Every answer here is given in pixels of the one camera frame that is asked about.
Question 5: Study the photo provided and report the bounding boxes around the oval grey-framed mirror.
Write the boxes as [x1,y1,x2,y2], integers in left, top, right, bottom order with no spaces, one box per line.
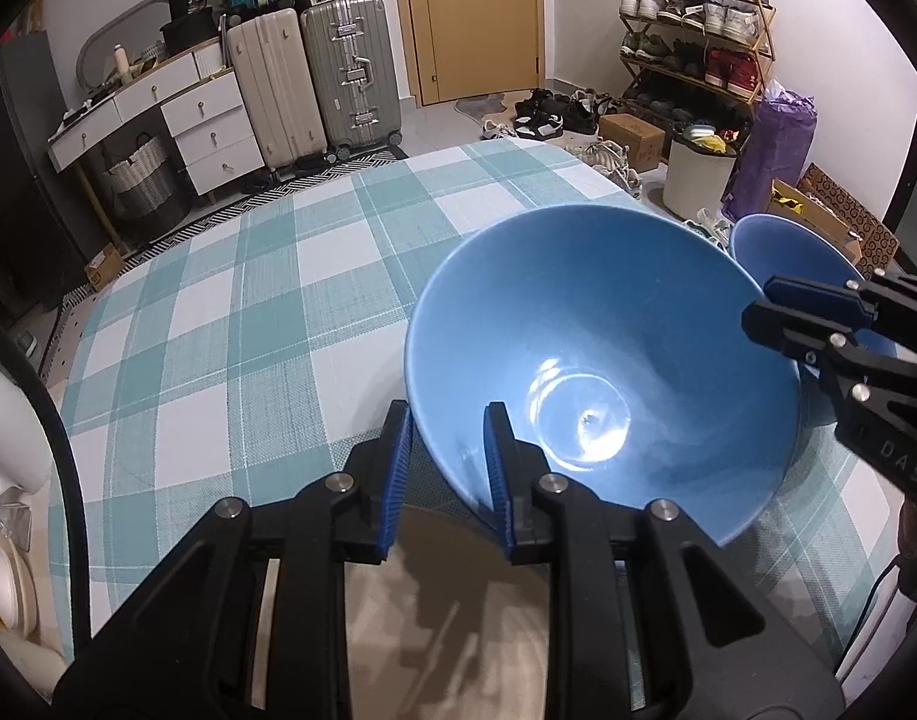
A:
[78,0,176,91]

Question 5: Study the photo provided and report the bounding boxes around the white dressing table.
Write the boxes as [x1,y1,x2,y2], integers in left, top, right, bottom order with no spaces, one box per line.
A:
[48,45,230,230]

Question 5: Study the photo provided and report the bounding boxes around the white round bin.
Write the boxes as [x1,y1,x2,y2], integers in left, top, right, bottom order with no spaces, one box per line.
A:
[663,126,742,223]

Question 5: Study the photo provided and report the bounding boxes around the rows of assorted sneakers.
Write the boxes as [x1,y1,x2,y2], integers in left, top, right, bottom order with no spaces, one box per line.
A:
[609,0,773,128]

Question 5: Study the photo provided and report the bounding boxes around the open cardboard box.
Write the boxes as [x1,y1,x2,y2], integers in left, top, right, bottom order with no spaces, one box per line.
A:
[766,180,865,263]

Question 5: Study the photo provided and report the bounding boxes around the small cream bowl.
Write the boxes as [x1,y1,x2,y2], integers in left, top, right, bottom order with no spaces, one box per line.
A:
[0,540,40,632]

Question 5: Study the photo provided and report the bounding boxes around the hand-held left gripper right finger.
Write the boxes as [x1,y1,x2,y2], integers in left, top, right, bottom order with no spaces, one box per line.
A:
[483,401,844,720]

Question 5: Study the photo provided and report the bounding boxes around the purple plastic bag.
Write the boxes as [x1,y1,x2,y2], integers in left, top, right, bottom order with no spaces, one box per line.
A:
[721,79,818,223]

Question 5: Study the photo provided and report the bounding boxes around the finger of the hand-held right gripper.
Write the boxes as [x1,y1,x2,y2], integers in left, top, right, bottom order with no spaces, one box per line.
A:
[742,302,877,374]
[765,274,891,331]

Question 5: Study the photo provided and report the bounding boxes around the blue ceramic bowl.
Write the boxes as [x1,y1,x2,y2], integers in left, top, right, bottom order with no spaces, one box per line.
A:
[403,206,803,550]
[729,214,898,428]

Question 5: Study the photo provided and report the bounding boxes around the silver hard suitcase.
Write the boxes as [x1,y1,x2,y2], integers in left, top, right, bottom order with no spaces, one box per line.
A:
[299,0,406,162]

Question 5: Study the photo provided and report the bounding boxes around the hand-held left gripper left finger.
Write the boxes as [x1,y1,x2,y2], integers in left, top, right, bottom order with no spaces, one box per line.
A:
[53,399,416,720]

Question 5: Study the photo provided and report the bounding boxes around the white electric kettle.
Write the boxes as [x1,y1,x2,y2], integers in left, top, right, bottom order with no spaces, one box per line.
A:
[0,349,52,497]

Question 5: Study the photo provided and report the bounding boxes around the brown cardboard box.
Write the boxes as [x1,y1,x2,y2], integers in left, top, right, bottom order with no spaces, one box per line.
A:
[597,114,667,173]

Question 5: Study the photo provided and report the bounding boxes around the woven storage basket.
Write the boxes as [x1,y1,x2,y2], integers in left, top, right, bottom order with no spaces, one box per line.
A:
[102,133,193,235]

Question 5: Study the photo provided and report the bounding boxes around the pile of sandals and sneakers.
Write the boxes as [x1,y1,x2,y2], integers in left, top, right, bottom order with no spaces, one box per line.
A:
[480,86,646,197]

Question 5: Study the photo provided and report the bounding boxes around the teal checked tablecloth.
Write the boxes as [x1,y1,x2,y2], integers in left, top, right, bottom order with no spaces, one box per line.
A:
[49,141,902,698]

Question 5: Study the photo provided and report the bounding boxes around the black cable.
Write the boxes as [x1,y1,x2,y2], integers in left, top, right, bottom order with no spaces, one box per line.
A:
[0,300,85,661]
[840,555,911,685]

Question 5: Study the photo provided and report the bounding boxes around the white drawer chest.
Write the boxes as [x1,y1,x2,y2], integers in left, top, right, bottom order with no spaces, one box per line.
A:
[160,71,268,200]

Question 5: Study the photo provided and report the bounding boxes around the grey fluffy rug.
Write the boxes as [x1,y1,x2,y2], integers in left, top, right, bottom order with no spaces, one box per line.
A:
[454,94,509,125]

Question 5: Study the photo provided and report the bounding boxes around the small cardboard box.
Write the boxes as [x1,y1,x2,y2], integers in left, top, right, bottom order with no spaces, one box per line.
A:
[83,244,127,293]

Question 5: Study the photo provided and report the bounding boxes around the wooden door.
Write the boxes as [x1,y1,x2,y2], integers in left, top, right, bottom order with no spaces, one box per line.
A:
[389,0,546,106]

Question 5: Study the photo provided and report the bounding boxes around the wooden shoe rack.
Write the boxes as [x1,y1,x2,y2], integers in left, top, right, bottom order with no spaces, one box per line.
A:
[607,0,778,137]

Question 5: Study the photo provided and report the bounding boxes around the beige hard suitcase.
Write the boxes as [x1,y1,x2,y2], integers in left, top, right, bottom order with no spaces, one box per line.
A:
[224,7,332,175]

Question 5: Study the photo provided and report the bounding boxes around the patterned cardboard box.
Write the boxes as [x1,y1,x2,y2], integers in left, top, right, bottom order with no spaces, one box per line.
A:
[796,163,901,278]

